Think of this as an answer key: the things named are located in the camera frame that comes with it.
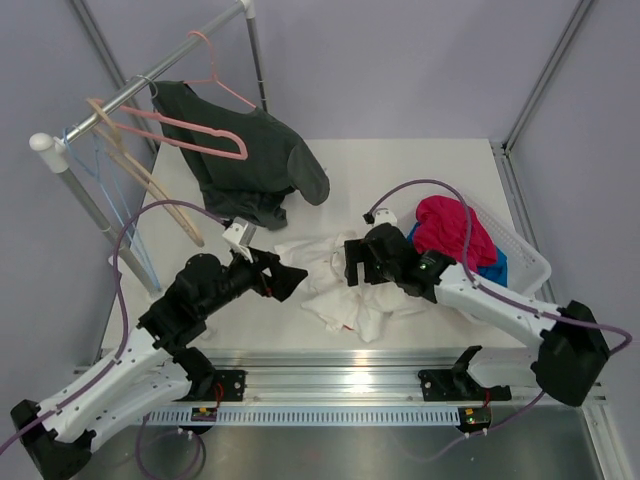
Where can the white plastic basket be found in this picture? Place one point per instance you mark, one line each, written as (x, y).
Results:
(527, 269)

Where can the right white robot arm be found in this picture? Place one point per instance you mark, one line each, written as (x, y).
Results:
(571, 350)

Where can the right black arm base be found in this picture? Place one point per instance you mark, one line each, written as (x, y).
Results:
(441, 385)

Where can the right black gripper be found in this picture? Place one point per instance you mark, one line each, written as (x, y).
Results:
(358, 251)

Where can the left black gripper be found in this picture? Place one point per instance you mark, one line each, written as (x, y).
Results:
(284, 280)

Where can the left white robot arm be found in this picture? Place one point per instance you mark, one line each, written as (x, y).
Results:
(154, 364)

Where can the white slotted cable duct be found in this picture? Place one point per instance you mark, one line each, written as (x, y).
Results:
(420, 415)

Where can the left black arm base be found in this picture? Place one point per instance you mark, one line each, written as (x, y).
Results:
(228, 385)

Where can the aluminium mounting rail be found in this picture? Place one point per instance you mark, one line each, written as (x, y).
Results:
(369, 376)

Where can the beige wooden hanger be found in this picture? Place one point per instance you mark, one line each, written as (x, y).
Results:
(118, 152)

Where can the white Coca-Cola t-shirt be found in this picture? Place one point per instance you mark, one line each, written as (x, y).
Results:
(362, 309)

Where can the dark grey t-shirt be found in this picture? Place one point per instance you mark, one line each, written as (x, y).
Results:
(279, 161)

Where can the magenta cloth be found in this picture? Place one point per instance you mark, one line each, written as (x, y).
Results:
(444, 209)

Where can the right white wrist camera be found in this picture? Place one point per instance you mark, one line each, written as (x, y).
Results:
(379, 217)

